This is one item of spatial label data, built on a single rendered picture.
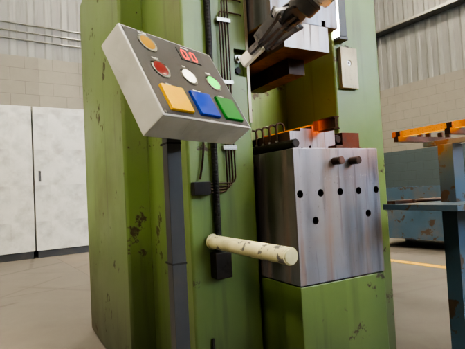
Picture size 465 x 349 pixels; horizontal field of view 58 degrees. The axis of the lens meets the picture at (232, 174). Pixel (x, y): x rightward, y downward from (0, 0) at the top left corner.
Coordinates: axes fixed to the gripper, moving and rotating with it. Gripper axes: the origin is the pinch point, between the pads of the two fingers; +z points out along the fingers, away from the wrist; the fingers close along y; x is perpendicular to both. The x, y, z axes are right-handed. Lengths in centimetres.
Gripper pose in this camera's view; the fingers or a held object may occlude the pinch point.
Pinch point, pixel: (251, 54)
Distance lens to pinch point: 113.6
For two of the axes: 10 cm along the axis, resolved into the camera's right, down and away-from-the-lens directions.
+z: -6.8, 5.4, 5.0
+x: -4.3, -8.4, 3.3
